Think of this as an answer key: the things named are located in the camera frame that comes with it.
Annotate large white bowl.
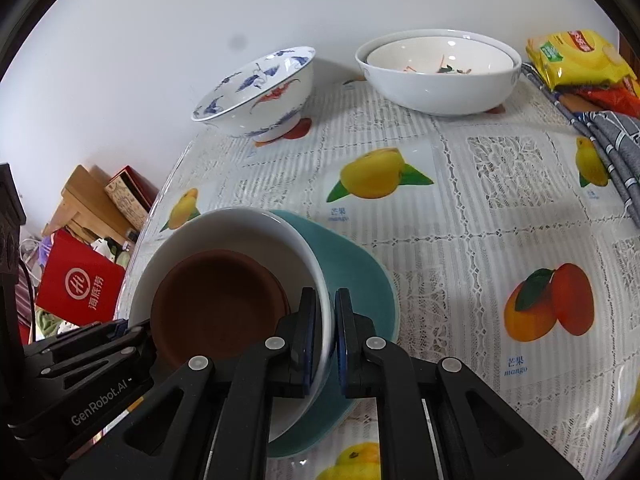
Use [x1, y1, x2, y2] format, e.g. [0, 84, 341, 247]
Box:
[355, 30, 522, 117]

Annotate red chip bag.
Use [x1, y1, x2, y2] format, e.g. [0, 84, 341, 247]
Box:
[570, 75, 640, 118]

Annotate yellow chip bag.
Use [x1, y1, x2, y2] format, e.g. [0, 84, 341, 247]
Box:
[525, 30, 636, 92]

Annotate brown patterned box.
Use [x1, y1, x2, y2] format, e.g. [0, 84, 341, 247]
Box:
[104, 165, 160, 233]

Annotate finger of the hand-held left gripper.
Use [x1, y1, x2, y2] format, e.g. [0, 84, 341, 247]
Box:
[22, 319, 128, 361]
[37, 325, 153, 386]

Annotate cream bowl with orange print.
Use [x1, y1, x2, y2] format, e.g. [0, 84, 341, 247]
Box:
[366, 36, 515, 76]

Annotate blue patterned white bowl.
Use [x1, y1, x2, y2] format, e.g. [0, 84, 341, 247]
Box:
[190, 46, 317, 143]

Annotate brown small dish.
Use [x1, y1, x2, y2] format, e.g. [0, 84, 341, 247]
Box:
[150, 250, 291, 376]
[260, 260, 292, 318]

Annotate grey checked cloth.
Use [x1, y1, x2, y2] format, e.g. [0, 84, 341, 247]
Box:
[520, 62, 640, 231]

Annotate light blue square plate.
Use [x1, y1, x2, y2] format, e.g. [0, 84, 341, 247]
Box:
[267, 210, 399, 458]

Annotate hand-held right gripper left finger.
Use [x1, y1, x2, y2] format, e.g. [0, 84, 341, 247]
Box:
[60, 287, 319, 480]

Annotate red paper bag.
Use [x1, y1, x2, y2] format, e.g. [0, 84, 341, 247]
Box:
[35, 228, 127, 326]

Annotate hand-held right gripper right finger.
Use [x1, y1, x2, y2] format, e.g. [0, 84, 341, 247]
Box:
[334, 287, 586, 480]

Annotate plain white bowl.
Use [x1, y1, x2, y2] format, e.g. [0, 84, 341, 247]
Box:
[127, 207, 335, 443]

